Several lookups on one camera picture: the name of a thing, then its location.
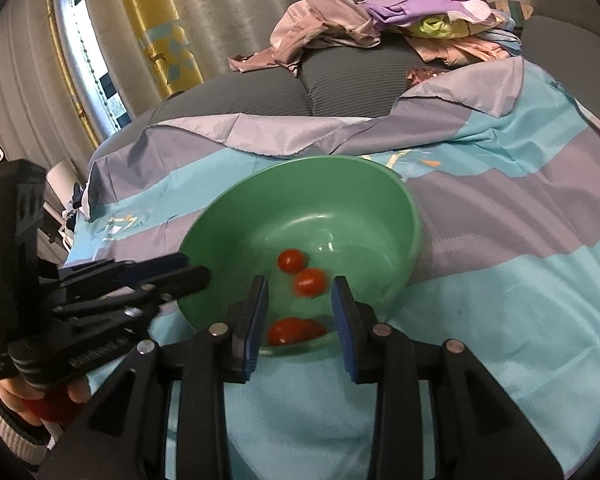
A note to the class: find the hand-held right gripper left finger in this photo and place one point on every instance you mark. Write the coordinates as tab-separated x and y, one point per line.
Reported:
257	332

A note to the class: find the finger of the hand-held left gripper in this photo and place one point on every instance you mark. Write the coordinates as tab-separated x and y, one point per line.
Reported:
150	266
185	280

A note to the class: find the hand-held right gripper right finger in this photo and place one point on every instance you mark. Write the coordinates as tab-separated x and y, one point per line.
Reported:
342	332

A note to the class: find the red cherry tomato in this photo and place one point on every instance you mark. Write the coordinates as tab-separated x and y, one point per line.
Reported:
291	261
319	329
310	282
284	332

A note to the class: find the green plastic bowl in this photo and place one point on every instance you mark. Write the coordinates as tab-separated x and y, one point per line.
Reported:
305	200

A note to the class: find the person's left forearm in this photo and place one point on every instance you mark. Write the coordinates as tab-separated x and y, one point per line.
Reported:
15	437

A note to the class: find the person's left hand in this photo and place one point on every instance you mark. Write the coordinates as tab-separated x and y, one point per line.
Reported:
12	399

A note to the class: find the pile of clutter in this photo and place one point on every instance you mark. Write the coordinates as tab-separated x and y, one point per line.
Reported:
72	215

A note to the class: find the grey curtain with yellow trim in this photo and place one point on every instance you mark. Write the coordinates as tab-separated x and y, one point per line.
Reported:
15	75

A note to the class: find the blue grey printed cloth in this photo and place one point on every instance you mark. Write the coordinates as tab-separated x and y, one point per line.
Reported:
480	220

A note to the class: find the window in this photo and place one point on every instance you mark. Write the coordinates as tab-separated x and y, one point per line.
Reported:
80	50

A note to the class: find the grey sofa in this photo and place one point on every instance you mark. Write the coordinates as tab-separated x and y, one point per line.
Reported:
280	90

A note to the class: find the yellow printed curtain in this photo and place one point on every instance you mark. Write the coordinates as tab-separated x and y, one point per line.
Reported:
165	35

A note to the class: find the reddish floral cloth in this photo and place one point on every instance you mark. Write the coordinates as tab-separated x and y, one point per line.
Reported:
422	76

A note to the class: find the pinkish grey garment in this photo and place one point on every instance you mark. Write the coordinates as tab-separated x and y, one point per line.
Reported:
320	20

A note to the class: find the pink garment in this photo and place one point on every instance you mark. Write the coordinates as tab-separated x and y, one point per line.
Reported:
460	50

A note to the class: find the yellow green cloth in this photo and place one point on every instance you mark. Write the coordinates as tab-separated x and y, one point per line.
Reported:
435	27

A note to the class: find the light blue cloth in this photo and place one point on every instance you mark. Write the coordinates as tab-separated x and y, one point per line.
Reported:
505	37

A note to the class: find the purple cloth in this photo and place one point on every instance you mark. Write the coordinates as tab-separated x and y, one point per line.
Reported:
420	2

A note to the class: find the dark striped cloth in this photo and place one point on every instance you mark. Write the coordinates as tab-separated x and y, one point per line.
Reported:
519	12

